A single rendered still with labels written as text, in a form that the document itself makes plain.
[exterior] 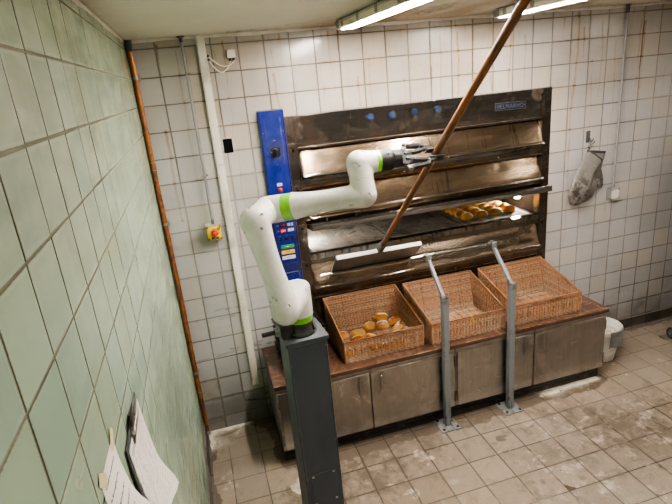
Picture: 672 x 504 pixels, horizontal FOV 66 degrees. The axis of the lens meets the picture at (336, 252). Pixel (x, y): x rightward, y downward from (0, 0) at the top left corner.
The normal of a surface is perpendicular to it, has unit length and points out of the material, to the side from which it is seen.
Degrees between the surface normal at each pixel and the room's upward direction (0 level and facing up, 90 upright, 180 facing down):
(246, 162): 90
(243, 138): 90
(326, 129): 91
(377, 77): 90
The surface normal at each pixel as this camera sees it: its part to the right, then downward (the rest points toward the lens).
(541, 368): 0.27, 0.29
